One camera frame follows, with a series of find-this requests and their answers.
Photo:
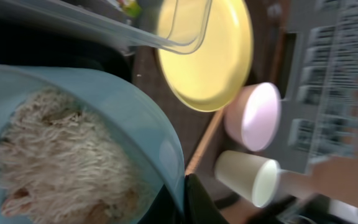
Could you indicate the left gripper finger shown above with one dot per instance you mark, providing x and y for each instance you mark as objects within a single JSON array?
[{"x": 199, "y": 208}]

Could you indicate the small white cup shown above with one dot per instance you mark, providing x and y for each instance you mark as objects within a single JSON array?
[{"x": 252, "y": 177}]

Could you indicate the rice and food scraps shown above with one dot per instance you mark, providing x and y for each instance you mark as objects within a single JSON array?
[{"x": 59, "y": 164}]

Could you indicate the light blue bowl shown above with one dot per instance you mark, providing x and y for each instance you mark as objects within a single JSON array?
[{"x": 133, "y": 119}]

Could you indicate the green snack wrapper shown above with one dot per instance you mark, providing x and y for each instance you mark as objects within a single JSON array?
[{"x": 128, "y": 7}]

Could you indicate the grey dishwasher rack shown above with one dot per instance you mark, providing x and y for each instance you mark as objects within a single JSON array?
[{"x": 318, "y": 83}]

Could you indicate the black waste tray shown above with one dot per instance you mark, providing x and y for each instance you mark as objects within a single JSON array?
[{"x": 21, "y": 45}]

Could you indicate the wooden chopstick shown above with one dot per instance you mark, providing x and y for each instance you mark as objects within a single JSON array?
[{"x": 204, "y": 142}]

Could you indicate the dark brown serving tray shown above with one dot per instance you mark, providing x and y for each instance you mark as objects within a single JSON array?
[{"x": 191, "y": 125}]

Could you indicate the yellow plate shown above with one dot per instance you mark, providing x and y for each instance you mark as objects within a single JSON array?
[{"x": 209, "y": 78}]

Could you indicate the clear plastic bin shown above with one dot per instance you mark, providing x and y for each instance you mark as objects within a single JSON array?
[{"x": 177, "y": 26}]

